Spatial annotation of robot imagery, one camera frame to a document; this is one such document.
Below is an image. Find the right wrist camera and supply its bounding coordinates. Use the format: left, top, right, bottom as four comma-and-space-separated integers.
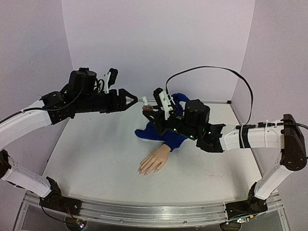
153, 88, 176, 120

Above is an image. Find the aluminium table front rail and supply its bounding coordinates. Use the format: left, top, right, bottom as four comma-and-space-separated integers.
25, 192, 290, 231

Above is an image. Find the white nail polish cap brush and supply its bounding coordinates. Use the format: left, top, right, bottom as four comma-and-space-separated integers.
142, 96, 149, 106

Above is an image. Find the mannequin hand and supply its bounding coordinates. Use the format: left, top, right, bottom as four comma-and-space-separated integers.
138, 144, 171, 176

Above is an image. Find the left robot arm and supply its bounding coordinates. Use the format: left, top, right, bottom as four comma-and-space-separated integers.
0, 67, 138, 215

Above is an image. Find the blue red white jacket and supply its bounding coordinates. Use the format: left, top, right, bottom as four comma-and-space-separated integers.
134, 93, 190, 152

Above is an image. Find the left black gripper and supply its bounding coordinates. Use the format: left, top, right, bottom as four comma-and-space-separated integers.
77, 88, 140, 114

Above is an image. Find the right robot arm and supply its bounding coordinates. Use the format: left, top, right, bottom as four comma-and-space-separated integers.
143, 98, 308, 220

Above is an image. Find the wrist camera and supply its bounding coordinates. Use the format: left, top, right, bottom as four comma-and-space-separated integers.
103, 68, 118, 93
153, 88, 176, 120

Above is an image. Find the black left camera cable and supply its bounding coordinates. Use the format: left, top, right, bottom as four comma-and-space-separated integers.
95, 78, 106, 93

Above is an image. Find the black right camera cable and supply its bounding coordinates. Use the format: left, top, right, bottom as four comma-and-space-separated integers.
165, 66, 255, 126

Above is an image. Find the pink nail polish bottle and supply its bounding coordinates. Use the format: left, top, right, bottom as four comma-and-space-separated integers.
142, 105, 153, 112

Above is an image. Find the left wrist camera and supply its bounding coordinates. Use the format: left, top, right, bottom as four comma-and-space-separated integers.
103, 68, 118, 93

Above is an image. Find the black camera cable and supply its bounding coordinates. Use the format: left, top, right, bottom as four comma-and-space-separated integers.
95, 78, 106, 93
165, 66, 255, 126

